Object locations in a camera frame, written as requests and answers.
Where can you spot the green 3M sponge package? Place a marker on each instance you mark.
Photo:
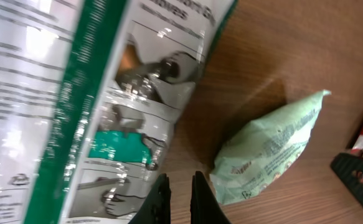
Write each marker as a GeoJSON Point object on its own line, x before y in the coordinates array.
{"type": "Point", "coordinates": [90, 95]}

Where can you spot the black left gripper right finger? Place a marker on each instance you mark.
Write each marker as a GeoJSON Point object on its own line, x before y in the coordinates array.
{"type": "Point", "coordinates": [204, 207]}

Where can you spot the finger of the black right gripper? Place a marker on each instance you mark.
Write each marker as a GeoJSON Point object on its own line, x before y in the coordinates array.
{"type": "Point", "coordinates": [349, 169]}

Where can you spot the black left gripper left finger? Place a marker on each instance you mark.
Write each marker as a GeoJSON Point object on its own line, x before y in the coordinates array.
{"type": "Point", "coordinates": [156, 209]}

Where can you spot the light green wipes packet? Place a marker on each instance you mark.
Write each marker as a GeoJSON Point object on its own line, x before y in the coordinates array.
{"type": "Point", "coordinates": [264, 149]}

